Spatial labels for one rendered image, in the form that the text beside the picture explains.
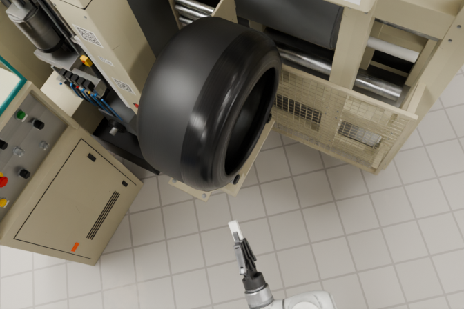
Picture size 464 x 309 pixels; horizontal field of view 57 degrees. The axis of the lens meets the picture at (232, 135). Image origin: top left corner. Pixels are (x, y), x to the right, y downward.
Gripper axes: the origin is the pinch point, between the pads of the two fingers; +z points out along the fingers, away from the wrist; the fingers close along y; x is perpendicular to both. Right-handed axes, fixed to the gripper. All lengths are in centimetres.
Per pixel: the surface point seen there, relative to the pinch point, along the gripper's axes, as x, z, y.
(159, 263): -83, -21, 72
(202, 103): 15, 42, -28
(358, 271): 18, -58, 95
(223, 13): 16, 77, 20
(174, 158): -0.5, 30.2, -23.7
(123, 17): 3, 72, -30
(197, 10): 9, 80, 15
